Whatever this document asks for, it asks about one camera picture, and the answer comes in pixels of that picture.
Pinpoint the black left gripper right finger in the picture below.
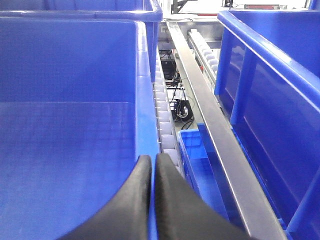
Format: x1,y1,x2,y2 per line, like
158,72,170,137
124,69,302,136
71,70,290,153
154,153,251,240

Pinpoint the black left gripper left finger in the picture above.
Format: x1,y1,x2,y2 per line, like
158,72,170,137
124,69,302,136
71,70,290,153
60,155,152,240

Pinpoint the large blue bin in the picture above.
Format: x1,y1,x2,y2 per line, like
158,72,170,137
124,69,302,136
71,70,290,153
214,10,320,240
0,16,159,240

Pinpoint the blue bin lower level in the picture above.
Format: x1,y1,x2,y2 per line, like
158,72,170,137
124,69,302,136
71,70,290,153
178,123,244,228

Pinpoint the white roller track left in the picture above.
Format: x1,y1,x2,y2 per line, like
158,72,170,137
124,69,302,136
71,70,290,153
153,53,185,177

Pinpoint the white roller track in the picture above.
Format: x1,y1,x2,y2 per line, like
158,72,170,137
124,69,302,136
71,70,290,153
188,28,219,88
153,53,185,177

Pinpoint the black equipment on floor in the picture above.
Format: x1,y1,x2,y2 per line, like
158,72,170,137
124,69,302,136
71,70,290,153
158,49,195,130

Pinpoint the white roller track right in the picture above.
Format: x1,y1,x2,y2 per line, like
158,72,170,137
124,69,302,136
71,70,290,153
188,28,219,88

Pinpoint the blue bin behind left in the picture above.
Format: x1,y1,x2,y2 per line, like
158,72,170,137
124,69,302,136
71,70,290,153
0,0,163,82

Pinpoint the steel shelf rail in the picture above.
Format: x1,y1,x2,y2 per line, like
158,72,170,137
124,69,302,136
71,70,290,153
167,21,287,240

